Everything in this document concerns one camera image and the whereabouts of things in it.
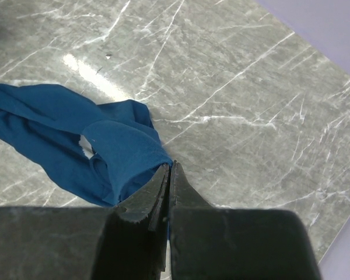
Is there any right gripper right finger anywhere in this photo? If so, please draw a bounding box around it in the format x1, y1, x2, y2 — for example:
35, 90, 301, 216
169, 162, 321, 279

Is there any blue t shirt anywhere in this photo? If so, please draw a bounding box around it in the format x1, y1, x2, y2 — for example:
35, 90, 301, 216
0, 83, 172, 207

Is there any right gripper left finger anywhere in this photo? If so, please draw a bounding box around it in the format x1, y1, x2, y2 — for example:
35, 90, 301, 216
0, 164, 169, 279

